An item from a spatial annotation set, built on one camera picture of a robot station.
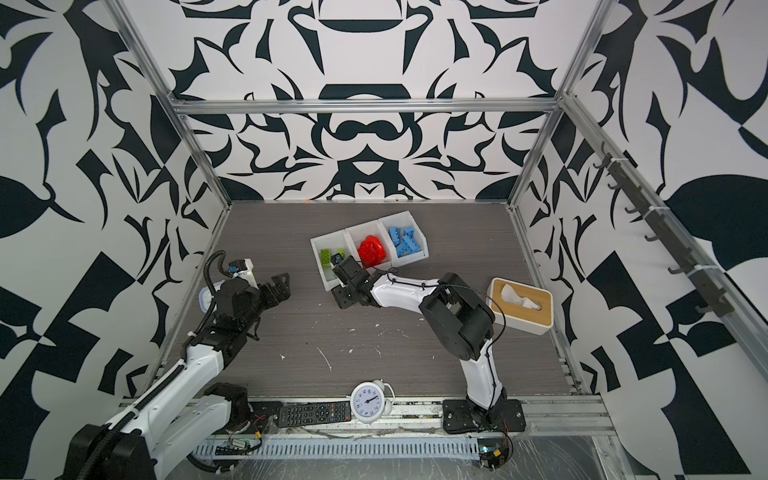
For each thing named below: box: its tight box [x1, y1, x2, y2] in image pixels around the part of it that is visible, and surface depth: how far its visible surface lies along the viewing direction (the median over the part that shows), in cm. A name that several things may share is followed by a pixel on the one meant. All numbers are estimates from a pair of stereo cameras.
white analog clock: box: [350, 379, 395, 425], surface depth 76 cm
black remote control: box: [278, 401, 352, 428], surface depth 76 cm
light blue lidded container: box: [198, 280, 225, 313], surface depth 92 cm
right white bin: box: [378, 210, 430, 266], surface depth 104 cm
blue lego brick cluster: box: [389, 227, 422, 258], surface depth 104 cm
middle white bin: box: [344, 220, 392, 273], surface depth 105 cm
